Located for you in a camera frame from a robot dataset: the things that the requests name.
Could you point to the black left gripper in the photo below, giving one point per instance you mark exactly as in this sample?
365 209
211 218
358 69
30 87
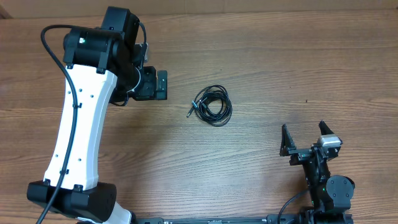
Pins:
150 91

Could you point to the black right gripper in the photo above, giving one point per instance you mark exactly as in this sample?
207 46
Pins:
300 155

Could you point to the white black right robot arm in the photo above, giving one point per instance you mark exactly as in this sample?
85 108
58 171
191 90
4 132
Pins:
330 194

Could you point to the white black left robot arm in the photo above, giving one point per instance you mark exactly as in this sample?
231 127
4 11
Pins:
103 66

